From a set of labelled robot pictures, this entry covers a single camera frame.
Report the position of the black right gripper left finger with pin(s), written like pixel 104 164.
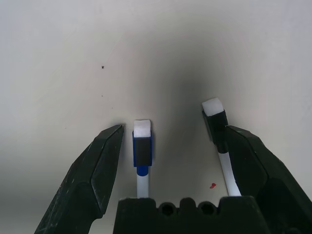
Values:
pixel 85 185

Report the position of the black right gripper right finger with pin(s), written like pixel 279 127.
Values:
pixel 268 182

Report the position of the white pen blue cap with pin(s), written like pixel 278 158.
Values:
pixel 142 148

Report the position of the white pen black cap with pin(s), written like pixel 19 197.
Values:
pixel 215 122

